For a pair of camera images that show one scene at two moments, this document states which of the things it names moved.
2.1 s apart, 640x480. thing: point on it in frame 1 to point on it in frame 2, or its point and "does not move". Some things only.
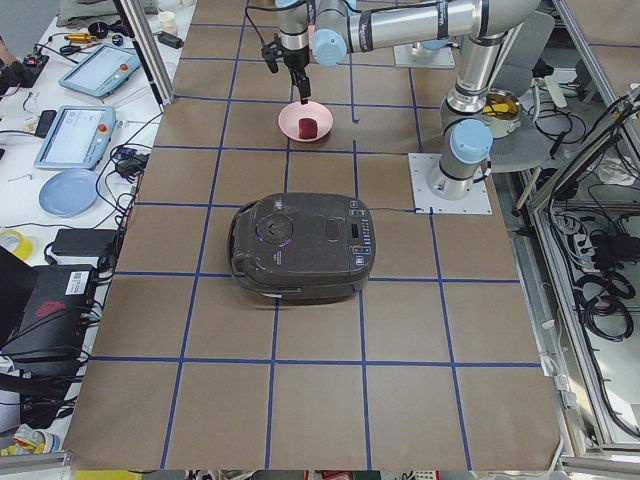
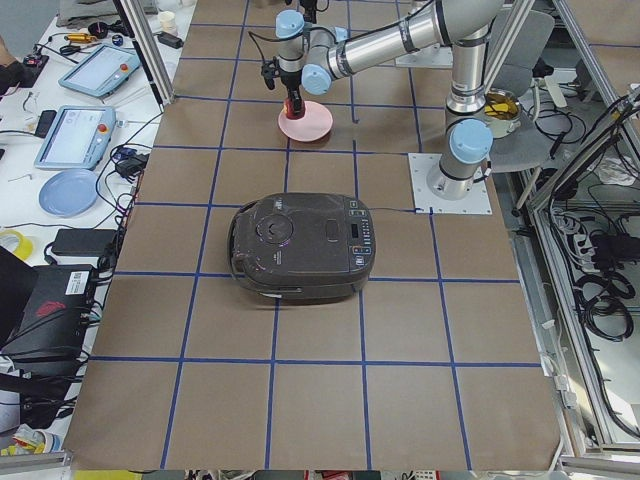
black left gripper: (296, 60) to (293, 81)
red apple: (307, 128) to (289, 109)
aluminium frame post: (148, 50) does not move
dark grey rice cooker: (303, 246) does not move
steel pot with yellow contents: (502, 113) does not move
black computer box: (48, 325) does not move
